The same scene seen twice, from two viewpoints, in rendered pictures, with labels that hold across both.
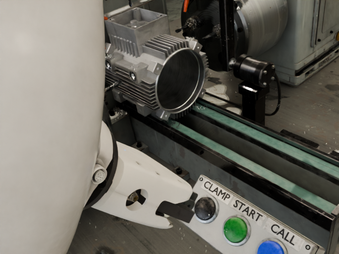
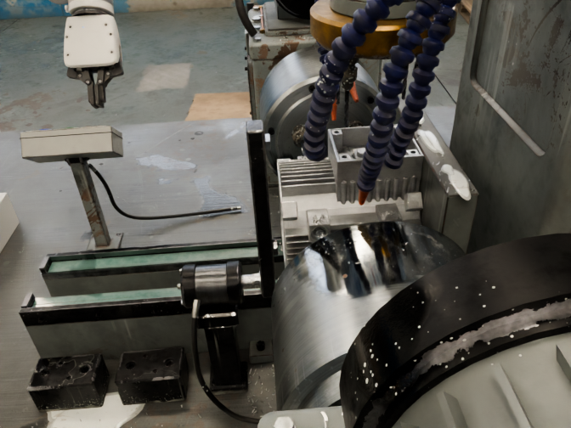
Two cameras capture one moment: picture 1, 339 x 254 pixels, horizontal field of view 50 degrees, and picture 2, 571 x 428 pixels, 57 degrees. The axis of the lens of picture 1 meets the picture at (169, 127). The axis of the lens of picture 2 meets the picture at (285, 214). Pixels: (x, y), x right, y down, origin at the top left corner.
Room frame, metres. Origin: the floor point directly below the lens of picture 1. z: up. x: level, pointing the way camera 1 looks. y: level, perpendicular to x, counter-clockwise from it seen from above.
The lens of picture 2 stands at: (1.13, -0.59, 1.51)
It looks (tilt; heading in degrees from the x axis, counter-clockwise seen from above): 36 degrees down; 125
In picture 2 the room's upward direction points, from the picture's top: 3 degrees counter-clockwise
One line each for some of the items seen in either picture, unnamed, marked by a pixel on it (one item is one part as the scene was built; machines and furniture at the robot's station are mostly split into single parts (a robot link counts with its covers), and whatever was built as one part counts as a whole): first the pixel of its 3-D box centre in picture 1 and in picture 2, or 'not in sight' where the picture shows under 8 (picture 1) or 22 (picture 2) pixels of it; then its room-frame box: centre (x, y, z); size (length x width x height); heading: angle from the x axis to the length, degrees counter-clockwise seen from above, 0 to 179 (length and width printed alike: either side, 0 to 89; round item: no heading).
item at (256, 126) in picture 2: (227, 19); (261, 217); (0.80, -0.17, 1.12); 0.04 x 0.03 x 0.26; 36
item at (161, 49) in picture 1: (154, 70); (343, 216); (0.83, 0.01, 1.01); 0.20 x 0.19 x 0.19; 36
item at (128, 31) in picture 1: (137, 32); (371, 163); (0.86, 0.04, 1.11); 0.12 x 0.11 x 0.07; 36
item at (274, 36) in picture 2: not in sight; (308, 87); (0.47, 0.49, 0.99); 0.35 x 0.31 x 0.37; 126
